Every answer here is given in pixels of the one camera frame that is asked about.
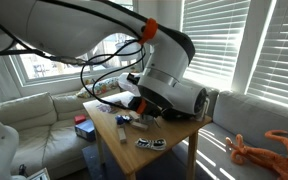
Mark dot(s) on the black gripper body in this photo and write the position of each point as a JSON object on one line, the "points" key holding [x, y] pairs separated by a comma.
{"points": [[144, 107]]}

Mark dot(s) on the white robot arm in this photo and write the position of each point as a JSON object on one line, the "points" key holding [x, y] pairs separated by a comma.
{"points": [[65, 30]]}

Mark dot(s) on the silver metal cup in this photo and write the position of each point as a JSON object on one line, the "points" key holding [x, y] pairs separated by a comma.
{"points": [[147, 119]]}

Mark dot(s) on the wooden block near cup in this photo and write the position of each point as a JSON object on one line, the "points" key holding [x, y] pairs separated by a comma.
{"points": [[139, 125]]}

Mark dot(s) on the small wooden block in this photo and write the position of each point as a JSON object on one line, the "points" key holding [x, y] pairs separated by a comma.
{"points": [[134, 115]]}

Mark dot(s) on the black toy car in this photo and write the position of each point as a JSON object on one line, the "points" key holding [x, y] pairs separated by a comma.
{"points": [[127, 118]]}

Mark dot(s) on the blue toy car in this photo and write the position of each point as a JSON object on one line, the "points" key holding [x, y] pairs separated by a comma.
{"points": [[119, 120]]}

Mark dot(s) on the light wooden block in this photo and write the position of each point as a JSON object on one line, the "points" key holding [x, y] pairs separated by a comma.
{"points": [[122, 135]]}

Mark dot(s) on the wooden table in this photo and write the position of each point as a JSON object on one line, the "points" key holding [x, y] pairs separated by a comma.
{"points": [[131, 158]]}

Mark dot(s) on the white black striped sunglasses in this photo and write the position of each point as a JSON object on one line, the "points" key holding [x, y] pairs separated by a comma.
{"points": [[159, 144]]}

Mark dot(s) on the floral pillow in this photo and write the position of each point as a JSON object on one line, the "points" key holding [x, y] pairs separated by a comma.
{"points": [[98, 88]]}

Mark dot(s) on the blue box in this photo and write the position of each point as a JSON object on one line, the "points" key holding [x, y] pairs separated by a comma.
{"points": [[86, 130]]}

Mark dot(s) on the red box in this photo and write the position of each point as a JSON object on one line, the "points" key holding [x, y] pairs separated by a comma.
{"points": [[79, 119]]}

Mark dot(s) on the grey fabric sofa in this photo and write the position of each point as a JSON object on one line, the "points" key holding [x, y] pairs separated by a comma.
{"points": [[234, 113]]}

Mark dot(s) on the cream leather sofa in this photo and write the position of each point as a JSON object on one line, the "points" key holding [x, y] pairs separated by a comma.
{"points": [[38, 131]]}

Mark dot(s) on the orange plush octopus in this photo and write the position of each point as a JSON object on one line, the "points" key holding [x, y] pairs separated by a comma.
{"points": [[262, 157]]}

